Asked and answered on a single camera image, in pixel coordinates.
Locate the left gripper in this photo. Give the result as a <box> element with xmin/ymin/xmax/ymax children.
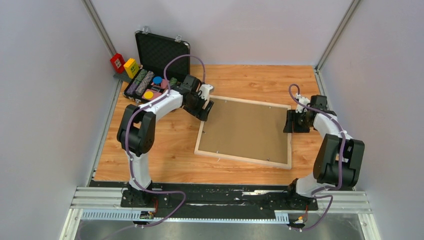
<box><xmin>184</xmin><ymin>92</ymin><xmax>215</xmax><ymax>123</ymax></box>

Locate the light wooden picture frame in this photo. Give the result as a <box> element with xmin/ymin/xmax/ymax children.
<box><xmin>193</xmin><ymin>94</ymin><xmax>293</xmax><ymax>170</ymax></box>

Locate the brown backing board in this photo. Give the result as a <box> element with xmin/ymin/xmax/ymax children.
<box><xmin>198</xmin><ymin>98</ymin><xmax>288</xmax><ymax>165</ymax></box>

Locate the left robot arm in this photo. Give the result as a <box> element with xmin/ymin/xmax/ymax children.
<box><xmin>116</xmin><ymin>75</ymin><xmax>214</xmax><ymax>207</ymax></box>

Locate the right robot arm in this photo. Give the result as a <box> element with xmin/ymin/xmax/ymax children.
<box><xmin>283</xmin><ymin>93</ymin><xmax>365</xmax><ymax>209</ymax></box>

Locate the blue round chip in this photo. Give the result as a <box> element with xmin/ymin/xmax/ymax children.
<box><xmin>152</xmin><ymin>76</ymin><xmax>163</xmax><ymax>85</ymax></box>

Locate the yellow round chip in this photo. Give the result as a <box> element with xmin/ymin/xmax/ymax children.
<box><xmin>142</xmin><ymin>90</ymin><xmax>155</xmax><ymax>100</ymax></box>

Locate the black poker chip case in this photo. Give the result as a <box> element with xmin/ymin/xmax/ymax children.
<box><xmin>123</xmin><ymin>28</ymin><xmax>191</xmax><ymax>104</ymax></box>

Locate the yellow toy house block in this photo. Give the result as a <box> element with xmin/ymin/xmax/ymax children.
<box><xmin>123</xmin><ymin>58</ymin><xmax>140</xmax><ymax>79</ymax></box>

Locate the red toy house block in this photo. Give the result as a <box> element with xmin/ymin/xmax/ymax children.
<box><xmin>109</xmin><ymin>53</ymin><xmax>126</xmax><ymax>74</ymax></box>

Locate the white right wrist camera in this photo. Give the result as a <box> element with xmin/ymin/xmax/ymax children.
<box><xmin>295</xmin><ymin>93</ymin><xmax>310</xmax><ymax>113</ymax></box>

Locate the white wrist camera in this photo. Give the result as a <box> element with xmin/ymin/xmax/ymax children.
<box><xmin>198</xmin><ymin>84</ymin><xmax>214</xmax><ymax>101</ymax></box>
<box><xmin>295</xmin><ymin>93</ymin><xmax>310</xmax><ymax>113</ymax></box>

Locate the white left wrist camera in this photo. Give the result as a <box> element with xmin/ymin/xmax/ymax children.
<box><xmin>198</xmin><ymin>84</ymin><xmax>214</xmax><ymax>101</ymax></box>

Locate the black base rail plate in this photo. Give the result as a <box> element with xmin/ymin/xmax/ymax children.
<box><xmin>119</xmin><ymin>181</ymin><xmax>324</xmax><ymax>220</ymax></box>

